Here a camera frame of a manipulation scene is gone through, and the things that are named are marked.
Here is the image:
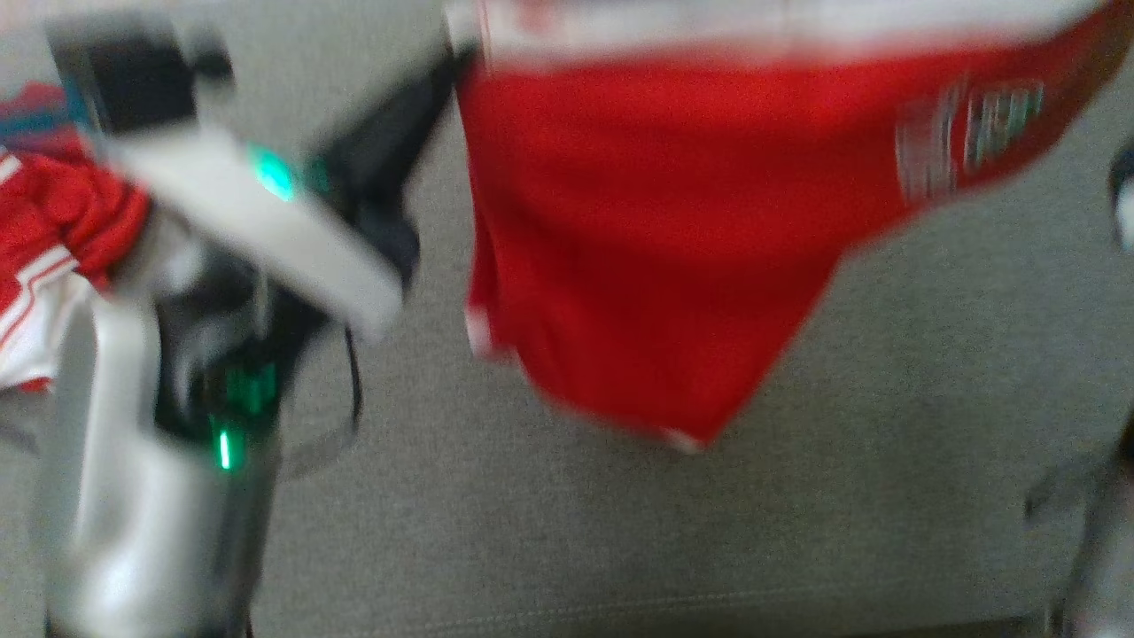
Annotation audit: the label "grey fabric sofa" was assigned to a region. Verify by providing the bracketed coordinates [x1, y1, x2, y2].
[0, 0, 1134, 638]

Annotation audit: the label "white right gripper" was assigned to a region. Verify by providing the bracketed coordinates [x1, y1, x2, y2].
[1107, 146, 1134, 256]

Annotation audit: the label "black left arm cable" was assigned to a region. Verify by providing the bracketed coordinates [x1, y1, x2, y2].
[282, 326, 366, 475]

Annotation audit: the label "red Bulls 23 jersey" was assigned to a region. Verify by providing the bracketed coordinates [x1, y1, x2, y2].
[0, 82, 153, 393]

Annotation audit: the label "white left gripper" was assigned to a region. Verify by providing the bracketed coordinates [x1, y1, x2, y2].
[96, 55, 463, 343]

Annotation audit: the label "red basketball shorts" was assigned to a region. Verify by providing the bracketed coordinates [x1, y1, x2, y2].
[447, 0, 1134, 455]

